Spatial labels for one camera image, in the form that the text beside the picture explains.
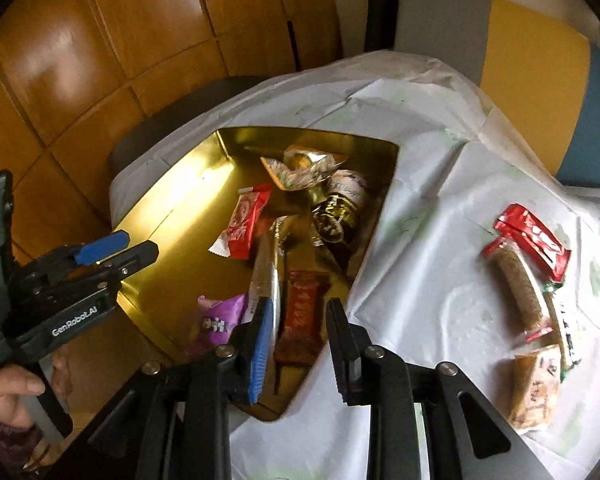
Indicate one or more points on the wooden cabinet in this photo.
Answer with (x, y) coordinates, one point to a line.
(130, 35)

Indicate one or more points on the white green-print tablecloth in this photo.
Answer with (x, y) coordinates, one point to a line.
(430, 285)

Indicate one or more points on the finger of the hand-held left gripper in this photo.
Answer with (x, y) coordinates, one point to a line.
(102, 247)
(137, 255)

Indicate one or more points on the clear yellow candy packet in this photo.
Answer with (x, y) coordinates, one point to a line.
(312, 157)
(282, 175)

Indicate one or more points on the grey yellow blue chair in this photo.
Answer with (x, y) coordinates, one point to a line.
(520, 45)

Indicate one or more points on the black rolled mat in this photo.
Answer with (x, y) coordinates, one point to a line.
(382, 5)

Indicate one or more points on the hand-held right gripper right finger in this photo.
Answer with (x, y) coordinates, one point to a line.
(347, 360)

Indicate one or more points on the orange cake packet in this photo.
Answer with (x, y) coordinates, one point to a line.
(535, 390)

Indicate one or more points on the sesame bar red-ended wrapper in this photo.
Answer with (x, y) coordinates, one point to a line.
(520, 285)

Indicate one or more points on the green-edged cracker packet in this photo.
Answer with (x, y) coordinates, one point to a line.
(565, 330)

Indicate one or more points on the red white wafer packet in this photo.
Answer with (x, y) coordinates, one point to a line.
(242, 225)

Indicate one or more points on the dark red snack bar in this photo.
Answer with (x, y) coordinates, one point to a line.
(300, 320)

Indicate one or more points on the brown gold snack packet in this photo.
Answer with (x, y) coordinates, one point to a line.
(335, 220)

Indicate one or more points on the person's left hand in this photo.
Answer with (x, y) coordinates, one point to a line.
(7, 395)

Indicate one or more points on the silver stick sachet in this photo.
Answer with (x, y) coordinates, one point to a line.
(266, 275)

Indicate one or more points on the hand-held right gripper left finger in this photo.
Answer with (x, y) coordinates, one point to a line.
(260, 355)

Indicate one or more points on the white brown snack packet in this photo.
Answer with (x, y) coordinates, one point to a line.
(352, 187)

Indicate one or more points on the gold tin box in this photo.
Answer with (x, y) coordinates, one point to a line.
(190, 230)

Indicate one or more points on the person's left forearm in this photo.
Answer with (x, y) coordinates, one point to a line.
(0, 447)

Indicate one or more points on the purple snack packet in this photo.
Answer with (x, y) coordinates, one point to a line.
(220, 322)

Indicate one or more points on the long red wafer packet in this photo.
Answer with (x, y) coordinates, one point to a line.
(532, 237)

